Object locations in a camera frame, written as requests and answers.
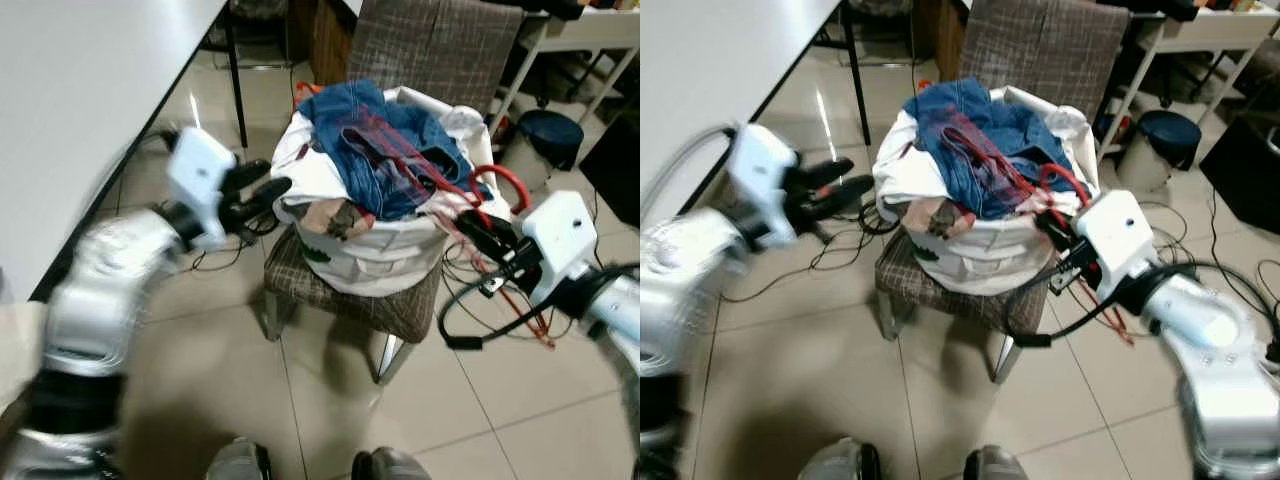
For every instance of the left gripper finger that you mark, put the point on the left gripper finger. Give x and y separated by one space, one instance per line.
828 174
250 177
846 197
270 200

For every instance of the red velvet hanger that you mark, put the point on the red velvet hanger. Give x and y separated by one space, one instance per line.
1062 170
510 172

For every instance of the blue denim garment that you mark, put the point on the blue denim garment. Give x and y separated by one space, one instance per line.
950 130
350 130

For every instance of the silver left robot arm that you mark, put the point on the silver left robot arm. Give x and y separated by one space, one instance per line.
690 290
100 290

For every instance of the patterned beige garment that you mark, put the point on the patterned beige garment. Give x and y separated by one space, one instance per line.
930 218
325 218

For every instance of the white laundry basket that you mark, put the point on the white laundry basket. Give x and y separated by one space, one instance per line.
980 260
380 260

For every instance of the bin with dark blue lid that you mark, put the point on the bin with dark blue lid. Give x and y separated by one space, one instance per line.
550 135
1170 135

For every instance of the black box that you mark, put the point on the black box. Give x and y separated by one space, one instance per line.
615 170
1245 170

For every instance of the white table with black legs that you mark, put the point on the white table with black legs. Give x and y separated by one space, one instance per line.
700 60
60 100

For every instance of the plaid upholstered chair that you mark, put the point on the plaid upholstered chair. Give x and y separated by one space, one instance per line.
1040 45
430 45

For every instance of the robot right leg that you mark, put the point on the robot right leg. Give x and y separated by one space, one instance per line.
995 465
390 465

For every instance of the robot leg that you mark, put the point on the robot leg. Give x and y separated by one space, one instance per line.
840 460
240 460
995 465
390 465

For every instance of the white desk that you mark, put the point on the white desk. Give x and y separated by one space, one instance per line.
1210 28
590 30

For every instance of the robot left leg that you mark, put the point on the robot left leg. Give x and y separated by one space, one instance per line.
840 460
240 460

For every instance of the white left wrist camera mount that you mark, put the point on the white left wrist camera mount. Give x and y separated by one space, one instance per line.
762 175
200 175

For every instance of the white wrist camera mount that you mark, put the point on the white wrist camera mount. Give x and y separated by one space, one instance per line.
560 235
200 175
1120 235
762 175

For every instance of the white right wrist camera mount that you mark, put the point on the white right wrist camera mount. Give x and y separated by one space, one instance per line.
1120 235
560 235

